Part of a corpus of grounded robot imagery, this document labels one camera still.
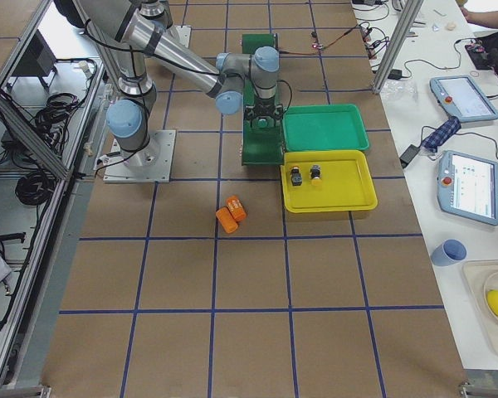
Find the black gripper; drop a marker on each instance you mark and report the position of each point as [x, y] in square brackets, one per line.
[263, 113]

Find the green push button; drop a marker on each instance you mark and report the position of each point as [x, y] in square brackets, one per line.
[263, 123]

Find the yellow push button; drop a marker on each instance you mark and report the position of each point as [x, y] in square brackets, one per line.
[315, 175]
[296, 177]

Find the orange cylinder marked 4680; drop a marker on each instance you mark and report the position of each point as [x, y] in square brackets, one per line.
[237, 210]

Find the plain orange cylinder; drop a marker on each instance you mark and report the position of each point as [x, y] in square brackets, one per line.
[226, 220]

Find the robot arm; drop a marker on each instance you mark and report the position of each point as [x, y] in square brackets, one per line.
[157, 11]
[127, 32]

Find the green conveyor belt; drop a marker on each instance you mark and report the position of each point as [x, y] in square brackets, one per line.
[262, 81]

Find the green plastic tray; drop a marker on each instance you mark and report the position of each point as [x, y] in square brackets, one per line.
[324, 127]

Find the yellow plastic tray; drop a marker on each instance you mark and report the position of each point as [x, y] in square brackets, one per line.
[346, 182]

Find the black power adapter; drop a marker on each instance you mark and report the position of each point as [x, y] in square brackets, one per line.
[395, 74]

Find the black power brick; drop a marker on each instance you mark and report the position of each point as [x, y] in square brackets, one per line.
[408, 155]

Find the folded blue plaid umbrella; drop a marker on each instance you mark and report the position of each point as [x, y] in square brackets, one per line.
[441, 134]

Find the teach pendant far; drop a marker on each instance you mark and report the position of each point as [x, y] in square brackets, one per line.
[461, 97]

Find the teach pendant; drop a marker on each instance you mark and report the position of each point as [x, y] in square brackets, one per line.
[461, 97]
[467, 186]

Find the teach pendant near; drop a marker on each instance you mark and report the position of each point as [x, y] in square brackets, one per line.
[467, 186]

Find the blue plastic cup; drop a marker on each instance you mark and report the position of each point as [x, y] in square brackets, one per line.
[449, 252]

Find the beige plastic tray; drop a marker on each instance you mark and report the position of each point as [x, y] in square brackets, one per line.
[481, 277]

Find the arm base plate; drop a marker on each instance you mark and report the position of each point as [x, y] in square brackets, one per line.
[181, 33]
[152, 164]

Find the aluminium frame post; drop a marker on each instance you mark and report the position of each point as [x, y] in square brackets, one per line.
[402, 27]

